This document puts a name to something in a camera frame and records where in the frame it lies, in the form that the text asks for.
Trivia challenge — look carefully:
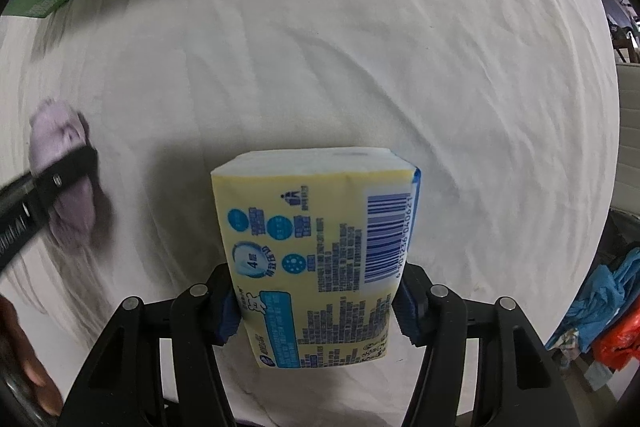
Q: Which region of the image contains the lilac cloth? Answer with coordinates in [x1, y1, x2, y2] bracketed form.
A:
[28, 98, 96, 251]

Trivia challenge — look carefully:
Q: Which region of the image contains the yellow tissue pack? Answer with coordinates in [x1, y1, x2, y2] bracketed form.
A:
[212, 147, 421, 369]

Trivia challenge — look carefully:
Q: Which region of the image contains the person's left hand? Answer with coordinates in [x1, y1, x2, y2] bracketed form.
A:
[1, 297, 63, 416]

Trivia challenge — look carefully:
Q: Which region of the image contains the blue cloth pile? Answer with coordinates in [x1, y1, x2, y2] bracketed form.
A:
[546, 243, 639, 352]

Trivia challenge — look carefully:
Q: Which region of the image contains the grey table cloth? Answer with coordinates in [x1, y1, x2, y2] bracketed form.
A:
[0, 0, 622, 427]

